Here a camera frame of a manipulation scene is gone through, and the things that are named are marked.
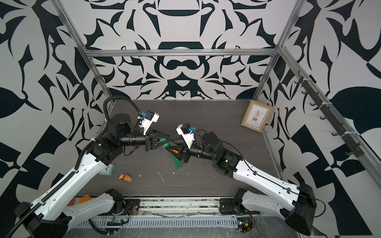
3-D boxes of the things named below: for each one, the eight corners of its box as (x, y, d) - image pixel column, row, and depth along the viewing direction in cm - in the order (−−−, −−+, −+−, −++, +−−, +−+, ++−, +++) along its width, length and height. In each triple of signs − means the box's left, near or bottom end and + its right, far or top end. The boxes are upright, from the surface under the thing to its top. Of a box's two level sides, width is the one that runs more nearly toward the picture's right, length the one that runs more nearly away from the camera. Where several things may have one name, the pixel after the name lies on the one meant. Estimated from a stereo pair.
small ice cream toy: (120, 180, 85) (118, 178, 82) (123, 174, 87) (121, 172, 84) (131, 183, 84) (129, 181, 81) (134, 176, 86) (132, 174, 83)
